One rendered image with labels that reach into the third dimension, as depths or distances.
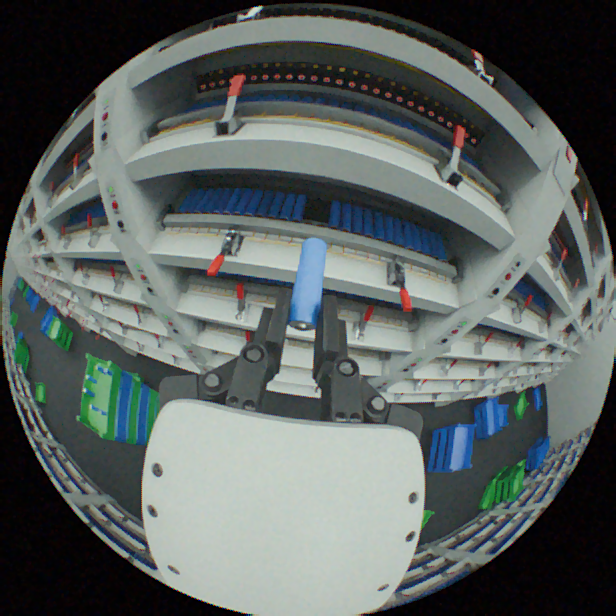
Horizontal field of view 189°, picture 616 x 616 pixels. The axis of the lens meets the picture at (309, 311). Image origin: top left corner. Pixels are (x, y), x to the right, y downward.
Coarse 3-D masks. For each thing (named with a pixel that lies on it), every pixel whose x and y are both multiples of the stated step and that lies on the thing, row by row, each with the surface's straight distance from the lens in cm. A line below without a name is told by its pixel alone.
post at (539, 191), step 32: (512, 96) 56; (480, 160) 52; (512, 160) 46; (576, 160) 52; (544, 192) 40; (448, 224) 54; (544, 224) 43; (480, 256) 43; (512, 256) 41; (480, 288) 42; (448, 320) 47; (480, 320) 52; (416, 352) 57
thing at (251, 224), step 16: (176, 224) 42; (192, 224) 39; (208, 224) 38; (224, 224) 36; (240, 224) 35; (256, 224) 34; (272, 224) 34; (288, 224) 34; (304, 224) 34; (256, 240) 34; (304, 240) 33; (336, 240) 34; (352, 240) 34; (368, 240) 35; (352, 256) 34; (368, 256) 35; (384, 256) 37; (400, 256) 37; (416, 256) 38; (448, 272) 42
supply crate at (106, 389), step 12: (96, 360) 102; (96, 372) 104; (120, 372) 91; (84, 384) 102; (96, 384) 102; (108, 384) 96; (84, 396) 103; (96, 396) 101; (108, 396) 87; (84, 408) 103; (108, 408) 87; (84, 420) 102; (96, 420) 100; (108, 420) 88; (96, 432) 93; (108, 432) 89
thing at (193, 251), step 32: (384, 192) 44; (160, 224) 43; (160, 256) 42; (192, 256) 37; (256, 256) 33; (288, 256) 33; (448, 256) 48; (352, 288) 35; (384, 288) 35; (416, 288) 38; (448, 288) 44
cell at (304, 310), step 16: (320, 240) 15; (304, 256) 14; (320, 256) 14; (304, 272) 14; (320, 272) 14; (304, 288) 13; (320, 288) 13; (304, 304) 12; (288, 320) 13; (304, 320) 12
